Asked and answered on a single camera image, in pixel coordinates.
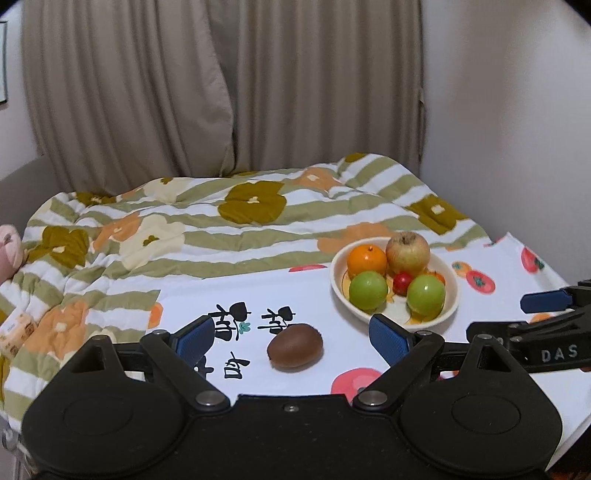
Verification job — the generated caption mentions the pink plush toy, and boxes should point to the pink plush toy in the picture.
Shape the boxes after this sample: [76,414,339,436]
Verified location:
[0,224,24,280]

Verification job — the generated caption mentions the cream bowl with duck print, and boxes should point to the cream bowl with duck print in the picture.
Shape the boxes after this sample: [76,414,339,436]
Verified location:
[331,236,459,329]

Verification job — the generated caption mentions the brown kiwi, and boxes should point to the brown kiwi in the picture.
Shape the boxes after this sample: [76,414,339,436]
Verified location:
[267,323,324,370]

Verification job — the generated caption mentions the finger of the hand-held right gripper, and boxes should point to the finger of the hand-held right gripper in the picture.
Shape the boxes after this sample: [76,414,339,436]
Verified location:
[466,320,525,352]
[520,280,591,315]

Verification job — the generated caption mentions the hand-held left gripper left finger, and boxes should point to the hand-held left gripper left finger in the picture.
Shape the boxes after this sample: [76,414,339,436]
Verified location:
[59,316,230,413]

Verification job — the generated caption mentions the white persimmon print cloth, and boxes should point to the white persimmon print cloth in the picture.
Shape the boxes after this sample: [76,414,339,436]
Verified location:
[145,232,580,444]

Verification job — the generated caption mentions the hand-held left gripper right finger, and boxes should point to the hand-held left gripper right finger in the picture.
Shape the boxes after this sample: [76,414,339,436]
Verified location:
[353,314,533,413]

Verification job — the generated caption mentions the green round fruit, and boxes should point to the green round fruit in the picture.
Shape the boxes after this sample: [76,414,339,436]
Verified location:
[406,274,446,319]
[349,271,389,311]

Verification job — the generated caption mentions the framed wall poster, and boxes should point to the framed wall poster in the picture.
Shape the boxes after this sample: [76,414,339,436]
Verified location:
[0,21,10,104]

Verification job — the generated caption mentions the striped floral blanket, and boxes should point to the striped floral blanket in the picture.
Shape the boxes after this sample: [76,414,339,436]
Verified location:
[0,152,490,422]

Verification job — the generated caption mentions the yellow red apple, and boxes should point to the yellow red apple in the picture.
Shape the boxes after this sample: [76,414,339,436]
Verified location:
[385,232,431,277]

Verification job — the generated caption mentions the grey padded headboard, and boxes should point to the grey padded headboard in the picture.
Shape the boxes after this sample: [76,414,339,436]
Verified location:
[0,157,61,223]

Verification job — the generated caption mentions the large orange tangerine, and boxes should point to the large orange tangerine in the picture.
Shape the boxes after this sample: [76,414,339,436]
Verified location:
[347,244,387,280]

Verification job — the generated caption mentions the tissue packet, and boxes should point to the tissue packet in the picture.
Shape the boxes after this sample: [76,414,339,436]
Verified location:
[0,311,38,359]

